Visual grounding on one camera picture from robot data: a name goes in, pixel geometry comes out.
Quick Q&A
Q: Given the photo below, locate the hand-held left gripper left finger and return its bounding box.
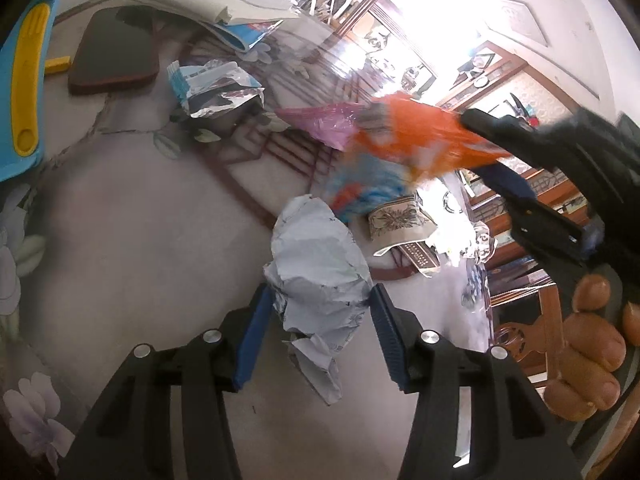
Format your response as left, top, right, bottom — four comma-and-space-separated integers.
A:
60, 284, 274, 480

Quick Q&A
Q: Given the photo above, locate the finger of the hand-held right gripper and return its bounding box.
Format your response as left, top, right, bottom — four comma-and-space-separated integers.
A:
474, 159, 602, 267
460, 109, 551, 159

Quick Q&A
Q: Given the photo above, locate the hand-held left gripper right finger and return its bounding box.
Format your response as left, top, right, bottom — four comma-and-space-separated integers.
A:
371, 283, 583, 480

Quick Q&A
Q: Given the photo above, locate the orange snack packet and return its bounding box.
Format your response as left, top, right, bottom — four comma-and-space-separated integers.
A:
322, 94, 511, 223

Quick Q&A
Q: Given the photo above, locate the white paper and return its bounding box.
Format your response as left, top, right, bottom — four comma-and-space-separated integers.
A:
264, 195, 373, 406

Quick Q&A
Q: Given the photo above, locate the pink plastic bag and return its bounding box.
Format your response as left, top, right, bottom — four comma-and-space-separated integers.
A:
275, 102, 373, 151

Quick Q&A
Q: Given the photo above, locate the person's right hand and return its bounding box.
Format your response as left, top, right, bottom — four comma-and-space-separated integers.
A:
544, 275, 640, 422

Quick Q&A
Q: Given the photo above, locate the beige patterned paper carton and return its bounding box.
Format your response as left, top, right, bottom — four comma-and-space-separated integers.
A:
367, 199, 441, 278

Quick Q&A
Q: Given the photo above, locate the blue silver foil packet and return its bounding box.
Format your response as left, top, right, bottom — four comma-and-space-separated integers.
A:
166, 59, 265, 120

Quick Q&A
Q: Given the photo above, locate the dark mouse pad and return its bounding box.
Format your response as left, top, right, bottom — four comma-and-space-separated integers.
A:
67, 7, 162, 96

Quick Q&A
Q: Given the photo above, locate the blue yellow plastic toy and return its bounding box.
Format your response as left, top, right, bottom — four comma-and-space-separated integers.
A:
0, 0, 63, 183

